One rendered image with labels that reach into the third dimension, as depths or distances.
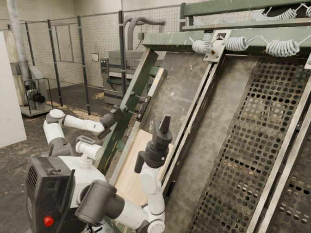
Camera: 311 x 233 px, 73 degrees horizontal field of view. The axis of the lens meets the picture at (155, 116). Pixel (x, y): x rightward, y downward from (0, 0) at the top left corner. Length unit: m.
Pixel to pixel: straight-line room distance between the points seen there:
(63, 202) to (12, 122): 4.02
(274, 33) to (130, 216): 1.03
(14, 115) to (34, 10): 5.72
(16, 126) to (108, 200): 4.18
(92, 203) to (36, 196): 0.21
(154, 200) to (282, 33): 0.93
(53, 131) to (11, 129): 3.63
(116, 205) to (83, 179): 0.18
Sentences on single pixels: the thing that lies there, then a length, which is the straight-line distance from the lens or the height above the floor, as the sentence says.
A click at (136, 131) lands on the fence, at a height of 1.29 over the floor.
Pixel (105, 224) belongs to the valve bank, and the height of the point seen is 0.74.
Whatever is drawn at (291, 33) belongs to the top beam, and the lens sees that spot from 1.17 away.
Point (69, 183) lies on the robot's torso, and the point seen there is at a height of 1.38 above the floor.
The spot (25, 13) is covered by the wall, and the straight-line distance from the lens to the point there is 9.70.
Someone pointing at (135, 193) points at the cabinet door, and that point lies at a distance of 1.43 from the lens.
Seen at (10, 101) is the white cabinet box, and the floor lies 0.84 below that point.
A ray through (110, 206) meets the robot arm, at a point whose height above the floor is 1.30.
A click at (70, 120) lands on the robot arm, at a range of 1.42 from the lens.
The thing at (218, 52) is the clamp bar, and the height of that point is 1.83.
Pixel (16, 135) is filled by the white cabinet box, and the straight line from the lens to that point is 4.98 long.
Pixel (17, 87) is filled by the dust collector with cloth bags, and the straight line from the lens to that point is 7.03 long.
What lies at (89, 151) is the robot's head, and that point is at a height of 1.42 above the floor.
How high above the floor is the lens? 1.89
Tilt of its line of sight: 20 degrees down
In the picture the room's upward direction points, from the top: straight up
